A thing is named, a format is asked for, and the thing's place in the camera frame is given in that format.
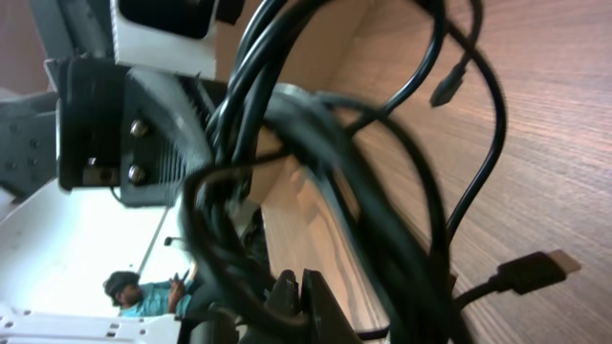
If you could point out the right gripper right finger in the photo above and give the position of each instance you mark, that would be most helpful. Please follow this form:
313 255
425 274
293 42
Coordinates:
328 324

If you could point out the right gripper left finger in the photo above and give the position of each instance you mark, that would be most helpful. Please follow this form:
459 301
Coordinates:
283 298

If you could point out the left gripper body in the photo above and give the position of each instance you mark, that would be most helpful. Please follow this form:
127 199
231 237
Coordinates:
88 118

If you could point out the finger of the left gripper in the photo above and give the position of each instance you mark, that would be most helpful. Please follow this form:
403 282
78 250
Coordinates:
163 136

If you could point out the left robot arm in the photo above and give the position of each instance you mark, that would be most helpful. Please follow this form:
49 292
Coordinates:
79 29

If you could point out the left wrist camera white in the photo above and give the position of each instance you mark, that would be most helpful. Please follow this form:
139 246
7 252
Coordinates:
137 45

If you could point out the person in teal shirt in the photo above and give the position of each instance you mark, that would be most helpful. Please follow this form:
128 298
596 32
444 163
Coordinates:
134 299

